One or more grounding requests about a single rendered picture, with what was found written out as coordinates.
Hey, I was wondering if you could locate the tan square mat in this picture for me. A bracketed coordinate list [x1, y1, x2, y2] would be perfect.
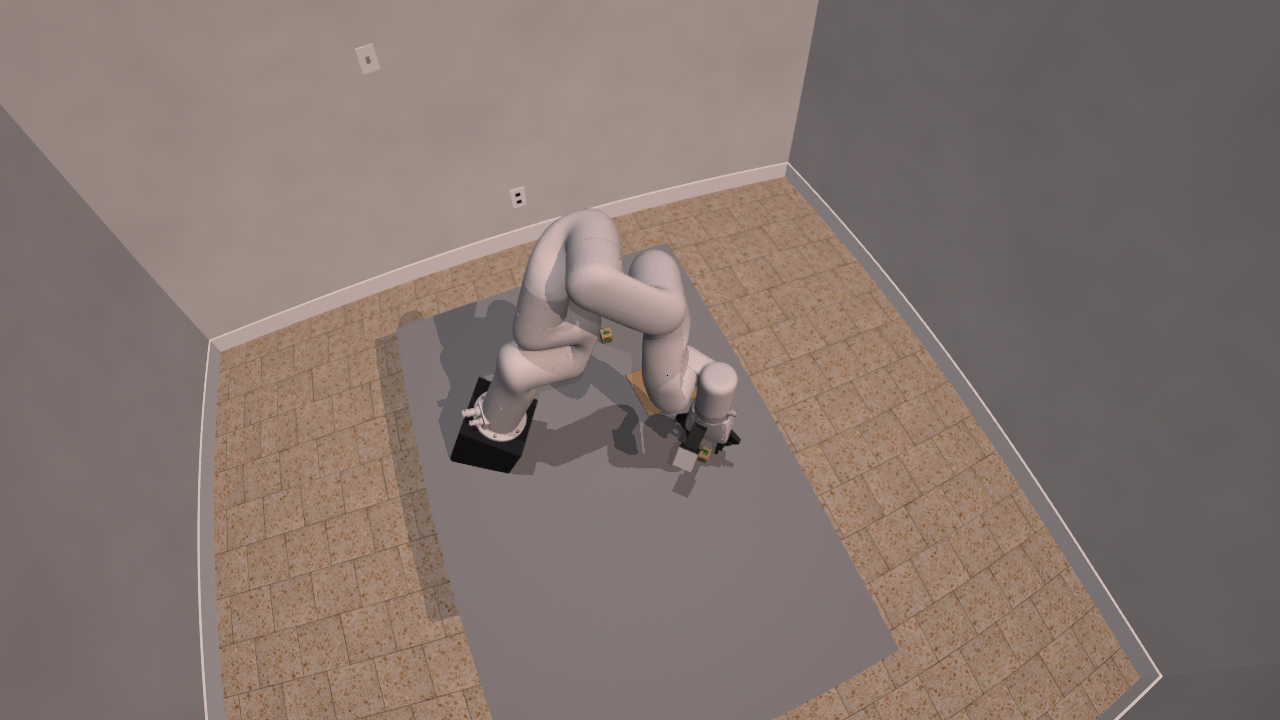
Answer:
[626, 369, 698, 418]

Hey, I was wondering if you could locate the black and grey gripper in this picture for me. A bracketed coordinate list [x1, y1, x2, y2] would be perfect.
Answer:
[675, 397, 741, 455]

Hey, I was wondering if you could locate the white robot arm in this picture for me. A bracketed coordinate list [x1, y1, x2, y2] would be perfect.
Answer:
[461, 209, 739, 442]

